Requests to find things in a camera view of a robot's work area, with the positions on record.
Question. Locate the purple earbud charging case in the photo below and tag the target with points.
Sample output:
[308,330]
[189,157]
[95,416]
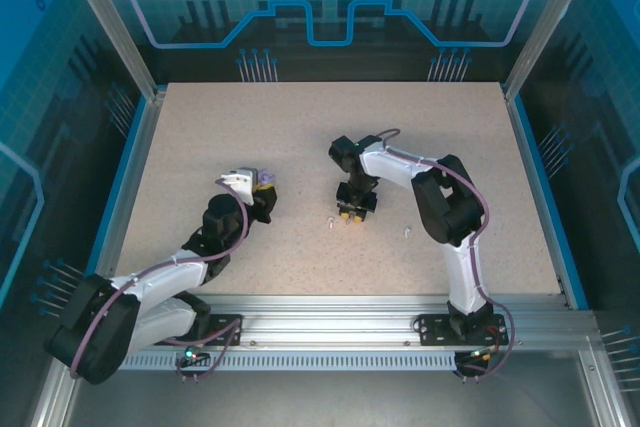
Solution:
[267,177]

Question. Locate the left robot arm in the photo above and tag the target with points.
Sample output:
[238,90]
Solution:
[165,272]

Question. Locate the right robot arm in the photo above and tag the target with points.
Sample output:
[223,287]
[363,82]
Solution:
[460,267]

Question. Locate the aluminium mounting beam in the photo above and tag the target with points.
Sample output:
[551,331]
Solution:
[325,322]

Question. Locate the small lit circuit board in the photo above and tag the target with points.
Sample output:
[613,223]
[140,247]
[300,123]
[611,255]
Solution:
[191,353]
[481,354]

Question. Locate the grey metal base panel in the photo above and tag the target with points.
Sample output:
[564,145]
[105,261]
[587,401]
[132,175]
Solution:
[325,402]

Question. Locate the aluminium table side rail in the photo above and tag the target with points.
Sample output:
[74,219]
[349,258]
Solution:
[137,157]
[528,157]

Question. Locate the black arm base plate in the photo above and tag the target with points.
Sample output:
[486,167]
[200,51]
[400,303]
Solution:
[220,322]
[435,329]

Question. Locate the aluminium frame post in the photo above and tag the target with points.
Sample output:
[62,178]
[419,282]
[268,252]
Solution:
[534,47]
[127,47]

